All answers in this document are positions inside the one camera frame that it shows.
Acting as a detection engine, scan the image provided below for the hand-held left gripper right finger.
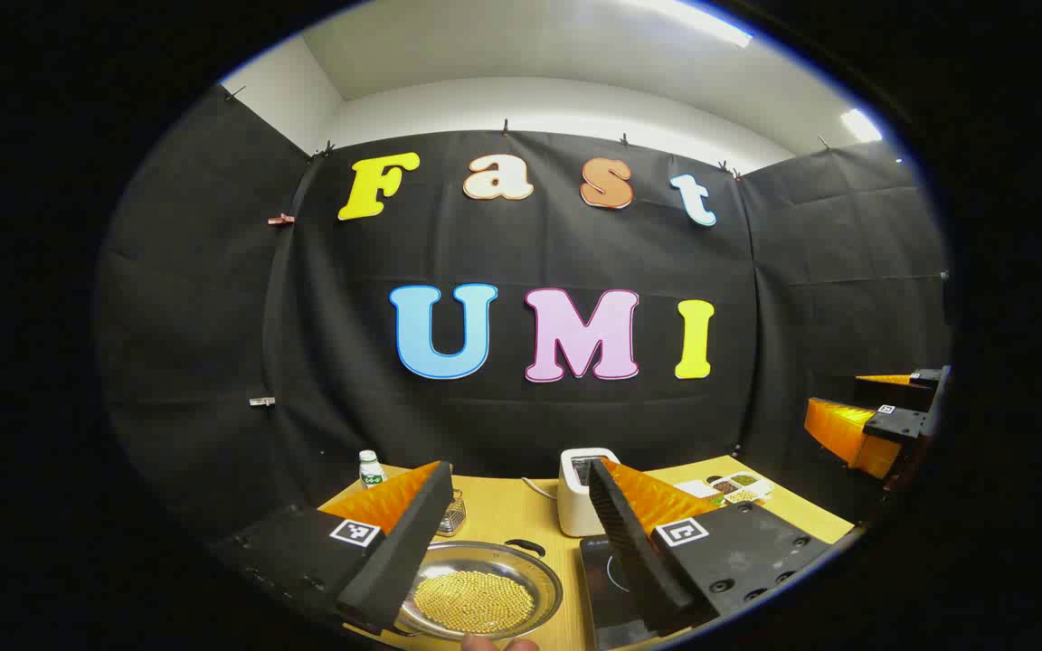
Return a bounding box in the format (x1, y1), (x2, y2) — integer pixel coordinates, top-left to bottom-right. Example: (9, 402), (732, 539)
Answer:
(586, 456), (836, 638)

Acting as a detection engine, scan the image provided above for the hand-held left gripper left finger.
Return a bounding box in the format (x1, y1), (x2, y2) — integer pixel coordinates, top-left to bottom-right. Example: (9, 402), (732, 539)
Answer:
(209, 459), (456, 636)

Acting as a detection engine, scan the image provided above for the black induction cooktop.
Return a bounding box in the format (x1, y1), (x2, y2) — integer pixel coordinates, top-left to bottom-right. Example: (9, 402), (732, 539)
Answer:
(580, 533), (694, 650)

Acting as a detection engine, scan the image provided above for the steel pot with black handles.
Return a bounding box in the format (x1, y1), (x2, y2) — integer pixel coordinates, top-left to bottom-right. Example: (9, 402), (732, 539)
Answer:
(394, 539), (565, 643)

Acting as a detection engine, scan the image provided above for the white toaster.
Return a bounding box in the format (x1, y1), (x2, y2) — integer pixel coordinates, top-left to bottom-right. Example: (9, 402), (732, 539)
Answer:
(557, 448), (621, 539)

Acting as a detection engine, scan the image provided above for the pile of yellow soybeans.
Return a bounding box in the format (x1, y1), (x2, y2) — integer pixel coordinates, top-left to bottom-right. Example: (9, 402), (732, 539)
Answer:
(412, 570), (535, 634)

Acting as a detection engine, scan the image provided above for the ceiling light panel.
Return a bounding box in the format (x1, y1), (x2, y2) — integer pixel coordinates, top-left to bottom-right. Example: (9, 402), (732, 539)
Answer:
(840, 108), (884, 144)

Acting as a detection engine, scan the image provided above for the metal wire basket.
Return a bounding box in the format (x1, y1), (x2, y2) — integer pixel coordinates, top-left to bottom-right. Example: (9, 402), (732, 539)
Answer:
(438, 488), (468, 536)

